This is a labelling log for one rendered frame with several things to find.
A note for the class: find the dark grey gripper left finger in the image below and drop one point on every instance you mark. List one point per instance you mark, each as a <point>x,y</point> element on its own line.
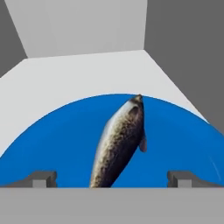
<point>40,178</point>

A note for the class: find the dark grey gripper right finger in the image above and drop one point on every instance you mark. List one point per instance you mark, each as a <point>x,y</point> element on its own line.
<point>182,178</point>

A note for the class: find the brown speckled fish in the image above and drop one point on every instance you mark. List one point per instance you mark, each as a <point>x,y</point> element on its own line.
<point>119,145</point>

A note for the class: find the white fridge shelf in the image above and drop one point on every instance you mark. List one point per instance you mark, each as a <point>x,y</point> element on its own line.
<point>73,78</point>

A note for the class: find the blue round plate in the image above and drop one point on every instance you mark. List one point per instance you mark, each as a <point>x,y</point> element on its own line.
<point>58,145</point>

